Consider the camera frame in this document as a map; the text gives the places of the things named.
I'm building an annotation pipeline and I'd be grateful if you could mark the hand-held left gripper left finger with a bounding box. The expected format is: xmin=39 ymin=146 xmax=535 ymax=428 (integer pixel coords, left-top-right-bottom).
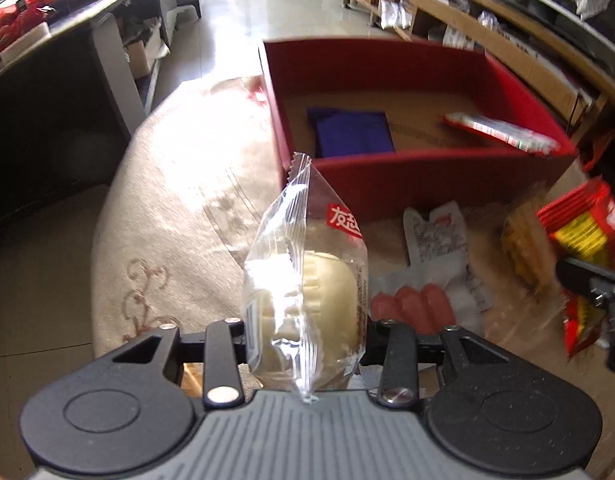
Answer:
xmin=95 ymin=317 xmax=246 ymax=408

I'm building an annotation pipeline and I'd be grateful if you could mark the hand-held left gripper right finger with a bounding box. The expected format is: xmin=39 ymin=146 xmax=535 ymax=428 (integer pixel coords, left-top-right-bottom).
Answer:
xmin=365 ymin=317 xmax=513 ymax=408

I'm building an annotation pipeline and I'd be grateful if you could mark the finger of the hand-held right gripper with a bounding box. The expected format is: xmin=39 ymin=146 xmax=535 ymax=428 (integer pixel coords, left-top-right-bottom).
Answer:
xmin=556 ymin=256 xmax=615 ymax=373

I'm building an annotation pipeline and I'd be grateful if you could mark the red yellow snack packet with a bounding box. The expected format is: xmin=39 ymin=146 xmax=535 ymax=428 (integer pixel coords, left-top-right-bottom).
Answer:
xmin=536 ymin=177 xmax=615 ymax=358

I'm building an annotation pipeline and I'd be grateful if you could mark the clear yellow snack packet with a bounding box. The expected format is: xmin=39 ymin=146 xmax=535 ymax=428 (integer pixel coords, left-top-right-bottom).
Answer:
xmin=501 ymin=199 xmax=561 ymax=293

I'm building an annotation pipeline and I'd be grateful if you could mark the clear bun packet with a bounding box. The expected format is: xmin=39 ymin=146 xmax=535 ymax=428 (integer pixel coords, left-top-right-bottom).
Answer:
xmin=242 ymin=151 xmax=371 ymax=406

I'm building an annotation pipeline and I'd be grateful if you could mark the silver printed snack packet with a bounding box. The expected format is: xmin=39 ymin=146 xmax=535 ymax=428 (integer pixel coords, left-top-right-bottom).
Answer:
xmin=402 ymin=201 xmax=497 ymax=313

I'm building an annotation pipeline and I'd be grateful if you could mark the red cardboard box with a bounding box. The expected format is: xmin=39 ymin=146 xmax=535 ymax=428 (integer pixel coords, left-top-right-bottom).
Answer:
xmin=258 ymin=37 xmax=579 ymax=223

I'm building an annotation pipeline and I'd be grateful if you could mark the orange plastic bag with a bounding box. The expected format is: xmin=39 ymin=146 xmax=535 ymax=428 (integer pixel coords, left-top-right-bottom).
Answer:
xmin=580 ymin=130 xmax=615 ymax=173

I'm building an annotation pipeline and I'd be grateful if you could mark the red striped snack packet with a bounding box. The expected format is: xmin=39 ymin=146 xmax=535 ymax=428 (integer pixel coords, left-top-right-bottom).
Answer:
xmin=443 ymin=111 xmax=562 ymax=155

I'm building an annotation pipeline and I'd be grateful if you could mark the blue snack packet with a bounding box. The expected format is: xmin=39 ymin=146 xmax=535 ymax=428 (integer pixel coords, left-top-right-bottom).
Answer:
xmin=306 ymin=106 xmax=395 ymax=158

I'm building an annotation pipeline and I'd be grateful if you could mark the wooden television cabinet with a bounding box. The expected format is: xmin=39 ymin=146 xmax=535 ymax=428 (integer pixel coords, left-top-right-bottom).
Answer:
xmin=337 ymin=0 xmax=615 ymax=148

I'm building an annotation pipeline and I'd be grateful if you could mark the black television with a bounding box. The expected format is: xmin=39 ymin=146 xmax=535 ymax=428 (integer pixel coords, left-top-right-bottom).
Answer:
xmin=452 ymin=0 xmax=615 ymax=68

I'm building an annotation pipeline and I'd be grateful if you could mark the dark long cabinet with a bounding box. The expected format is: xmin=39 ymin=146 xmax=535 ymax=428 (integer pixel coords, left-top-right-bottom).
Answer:
xmin=0 ymin=0 xmax=176 ymax=281

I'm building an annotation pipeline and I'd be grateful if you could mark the white printed carton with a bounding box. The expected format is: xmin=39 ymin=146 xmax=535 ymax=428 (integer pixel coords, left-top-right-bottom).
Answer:
xmin=441 ymin=25 xmax=477 ymax=52

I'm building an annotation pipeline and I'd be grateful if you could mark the open cardboard box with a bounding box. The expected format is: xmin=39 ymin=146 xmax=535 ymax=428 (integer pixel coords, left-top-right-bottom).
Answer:
xmin=124 ymin=39 xmax=158 ymax=80

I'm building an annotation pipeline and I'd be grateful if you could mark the white shopping bag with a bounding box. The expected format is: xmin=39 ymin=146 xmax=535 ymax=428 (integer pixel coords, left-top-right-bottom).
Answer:
xmin=379 ymin=0 xmax=419 ymax=31

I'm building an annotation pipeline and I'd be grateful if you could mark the white flat box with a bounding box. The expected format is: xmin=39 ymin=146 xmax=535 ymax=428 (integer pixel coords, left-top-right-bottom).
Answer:
xmin=0 ymin=24 xmax=52 ymax=63

